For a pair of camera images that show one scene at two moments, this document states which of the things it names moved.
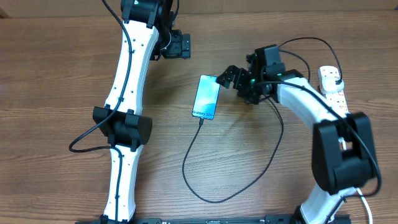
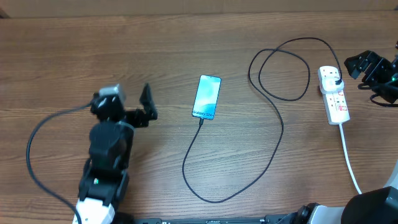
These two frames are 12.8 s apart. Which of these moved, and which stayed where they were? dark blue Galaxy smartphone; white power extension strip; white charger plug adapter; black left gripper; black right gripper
Moved: black left gripper; black right gripper
Stayed: white charger plug adapter; dark blue Galaxy smartphone; white power extension strip
